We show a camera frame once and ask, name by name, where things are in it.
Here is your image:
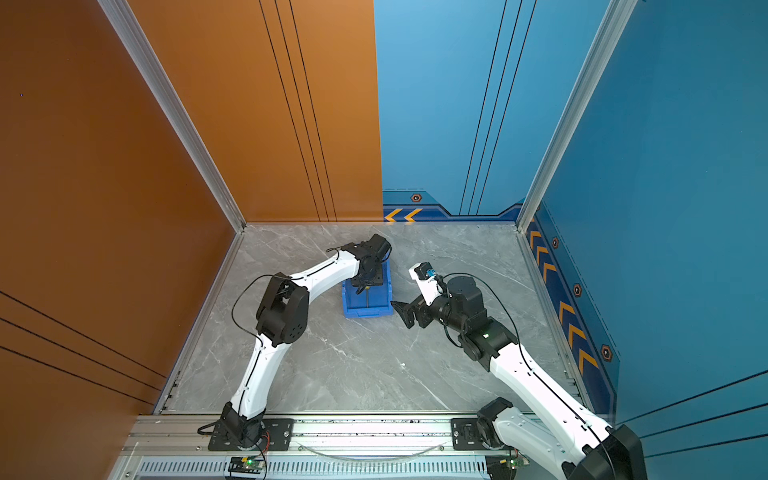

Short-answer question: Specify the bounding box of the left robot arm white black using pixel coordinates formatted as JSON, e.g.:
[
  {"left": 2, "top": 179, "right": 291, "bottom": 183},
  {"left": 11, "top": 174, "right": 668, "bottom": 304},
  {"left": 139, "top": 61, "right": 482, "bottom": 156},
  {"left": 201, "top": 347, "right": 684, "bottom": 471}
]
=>
[{"left": 214, "top": 234, "right": 392, "bottom": 451}]

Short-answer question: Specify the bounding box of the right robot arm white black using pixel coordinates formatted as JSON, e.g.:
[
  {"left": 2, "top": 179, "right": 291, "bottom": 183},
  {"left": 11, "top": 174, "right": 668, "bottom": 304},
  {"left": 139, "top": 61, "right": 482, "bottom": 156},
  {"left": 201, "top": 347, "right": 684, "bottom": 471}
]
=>
[{"left": 392, "top": 262, "right": 648, "bottom": 479}]

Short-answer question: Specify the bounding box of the blue plastic bin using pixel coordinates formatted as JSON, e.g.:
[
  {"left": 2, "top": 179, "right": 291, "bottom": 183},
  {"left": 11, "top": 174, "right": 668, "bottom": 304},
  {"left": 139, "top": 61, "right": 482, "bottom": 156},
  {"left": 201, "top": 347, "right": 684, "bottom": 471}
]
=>
[{"left": 342, "top": 260, "right": 394, "bottom": 319}]

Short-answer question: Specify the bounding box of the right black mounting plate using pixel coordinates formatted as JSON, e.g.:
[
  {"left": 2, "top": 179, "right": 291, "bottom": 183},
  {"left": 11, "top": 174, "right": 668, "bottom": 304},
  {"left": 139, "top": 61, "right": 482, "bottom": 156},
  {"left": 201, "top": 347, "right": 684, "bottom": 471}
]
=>
[{"left": 450, "top": 417, "right": 500, "bottom": 451}]

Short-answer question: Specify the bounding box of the black mounting plate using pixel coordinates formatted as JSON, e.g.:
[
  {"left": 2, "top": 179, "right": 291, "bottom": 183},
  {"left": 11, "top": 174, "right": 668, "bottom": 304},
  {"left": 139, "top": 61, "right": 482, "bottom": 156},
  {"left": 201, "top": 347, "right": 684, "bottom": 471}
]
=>
[
  {"left": 207, "top": 418, "right": 294, "bottom": 453},
  {"left": 450, "top": 417, "right": 500, "bottom": 451}
]

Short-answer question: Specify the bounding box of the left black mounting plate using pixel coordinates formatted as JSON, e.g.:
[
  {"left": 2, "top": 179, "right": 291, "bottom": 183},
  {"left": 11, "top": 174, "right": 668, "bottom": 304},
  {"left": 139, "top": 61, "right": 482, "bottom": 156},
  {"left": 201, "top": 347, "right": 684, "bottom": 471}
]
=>
[{"left": 207, "top": 418, "right": 294, "bottom": 453}]

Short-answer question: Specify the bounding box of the green circuit board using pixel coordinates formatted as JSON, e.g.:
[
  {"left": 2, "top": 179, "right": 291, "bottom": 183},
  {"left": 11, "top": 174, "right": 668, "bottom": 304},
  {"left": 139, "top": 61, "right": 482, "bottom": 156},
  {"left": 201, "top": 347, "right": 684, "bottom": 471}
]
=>
[{"left": 226, "top": 456, "right": 267, "bottom": 479}]

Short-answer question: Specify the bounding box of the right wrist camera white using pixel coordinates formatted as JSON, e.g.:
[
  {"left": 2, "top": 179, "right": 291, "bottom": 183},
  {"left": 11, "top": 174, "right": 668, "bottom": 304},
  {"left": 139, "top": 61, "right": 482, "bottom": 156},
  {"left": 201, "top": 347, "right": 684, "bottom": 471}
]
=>
[{"left": 409, "top": 262, "right": 442, "bottom": 306}]

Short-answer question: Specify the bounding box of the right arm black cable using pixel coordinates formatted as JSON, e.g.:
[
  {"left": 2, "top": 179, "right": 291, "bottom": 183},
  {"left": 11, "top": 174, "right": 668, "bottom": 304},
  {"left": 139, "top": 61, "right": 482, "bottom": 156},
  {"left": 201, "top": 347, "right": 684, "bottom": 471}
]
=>
[{"left": 440, "top": 271, "right": 541, "bottom": 373}]

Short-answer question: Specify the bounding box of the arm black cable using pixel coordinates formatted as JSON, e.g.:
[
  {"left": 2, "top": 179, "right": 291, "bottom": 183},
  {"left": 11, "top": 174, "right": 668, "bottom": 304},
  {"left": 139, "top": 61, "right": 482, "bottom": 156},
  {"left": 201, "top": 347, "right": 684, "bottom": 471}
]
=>
[
  {"left": 230, "top": 272, "right": 283, "bottom": 361},
  {"left": 440, "top": 271, "right": 541, "bottom": 373}
]

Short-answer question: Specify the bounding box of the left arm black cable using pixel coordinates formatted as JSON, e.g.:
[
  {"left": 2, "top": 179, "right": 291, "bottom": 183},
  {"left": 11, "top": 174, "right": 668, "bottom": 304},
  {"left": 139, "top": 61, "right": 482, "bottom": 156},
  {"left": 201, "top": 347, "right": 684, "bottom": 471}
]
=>
[{"left": 230, "top": 272, "right": 283, "bottom": 361}]

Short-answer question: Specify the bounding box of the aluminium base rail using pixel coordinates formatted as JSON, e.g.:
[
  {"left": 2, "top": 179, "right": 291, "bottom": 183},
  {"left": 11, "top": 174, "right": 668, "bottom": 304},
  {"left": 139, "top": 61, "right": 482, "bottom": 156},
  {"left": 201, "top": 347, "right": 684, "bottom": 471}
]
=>
[{"left": 107, "top": 411, "right": 601, "bottom": 480}]

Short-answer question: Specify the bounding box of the left aluminium corner post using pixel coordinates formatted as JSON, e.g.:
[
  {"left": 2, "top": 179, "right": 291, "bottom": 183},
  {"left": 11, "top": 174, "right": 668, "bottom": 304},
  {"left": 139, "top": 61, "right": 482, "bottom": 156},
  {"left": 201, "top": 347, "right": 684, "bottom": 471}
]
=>
[{"left": 98, "top": 0, "right": 247, "bottom": 234}]

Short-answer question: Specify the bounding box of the aluminium corner post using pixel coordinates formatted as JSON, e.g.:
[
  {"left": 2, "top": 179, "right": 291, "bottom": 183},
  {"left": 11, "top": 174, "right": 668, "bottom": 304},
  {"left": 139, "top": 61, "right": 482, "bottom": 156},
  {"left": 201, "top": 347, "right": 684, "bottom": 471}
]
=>
[
  {"left": 98, "top": 0, "right": 247, "bottom": 234},
  {"left": 516, "top": 0, "right": 638, "bottom": 234}
]

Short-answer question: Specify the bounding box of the right aluminium corner post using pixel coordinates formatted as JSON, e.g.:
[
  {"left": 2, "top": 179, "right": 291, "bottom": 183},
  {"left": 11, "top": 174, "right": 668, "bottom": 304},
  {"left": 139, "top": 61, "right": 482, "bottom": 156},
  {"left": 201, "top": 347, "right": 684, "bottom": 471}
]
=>
[{"left": 516, "top": 0, "right": 638, "bottom": 234}]

